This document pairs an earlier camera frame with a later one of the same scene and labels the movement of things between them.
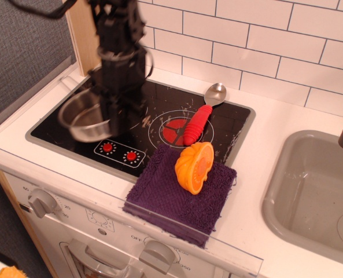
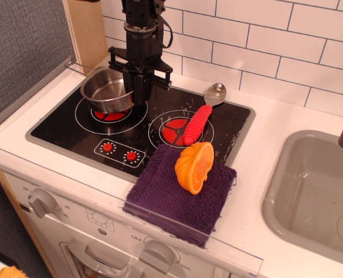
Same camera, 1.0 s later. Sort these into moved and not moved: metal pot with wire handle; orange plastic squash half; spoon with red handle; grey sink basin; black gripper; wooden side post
Moved: black gripper; metal pot with wire handle
Not moved: spoon with red handle; wooden side post; orange plastic squash half; grey sink basin
